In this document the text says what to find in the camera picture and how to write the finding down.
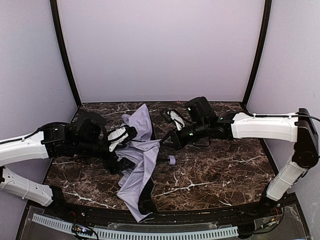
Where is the lavender and black folding umbrella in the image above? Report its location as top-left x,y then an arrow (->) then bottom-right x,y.
116,104 -> 177,223

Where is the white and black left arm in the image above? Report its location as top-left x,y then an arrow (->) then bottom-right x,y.
0,112 -> 129,207

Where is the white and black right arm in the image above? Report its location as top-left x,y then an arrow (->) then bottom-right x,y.
160,96 -> 320,204

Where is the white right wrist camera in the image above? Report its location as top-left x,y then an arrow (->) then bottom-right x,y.
160,108 -> 185,131

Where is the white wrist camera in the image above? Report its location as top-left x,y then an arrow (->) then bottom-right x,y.
160,108 -> 185,131
107,125 -> 138,152

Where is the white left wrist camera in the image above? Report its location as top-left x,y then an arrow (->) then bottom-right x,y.
107,125 -> 138,152

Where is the grey slotted cable duct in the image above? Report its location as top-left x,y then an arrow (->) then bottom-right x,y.
31,213 -> 239,240

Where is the black left corner post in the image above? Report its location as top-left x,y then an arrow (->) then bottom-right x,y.
49,0 -> 82,108

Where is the black corner post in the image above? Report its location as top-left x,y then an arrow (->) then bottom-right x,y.
49,0 -> 82,108
241,0 -> 273,109

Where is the black right corner post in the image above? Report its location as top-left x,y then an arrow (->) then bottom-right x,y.
241,0 -> 273,109

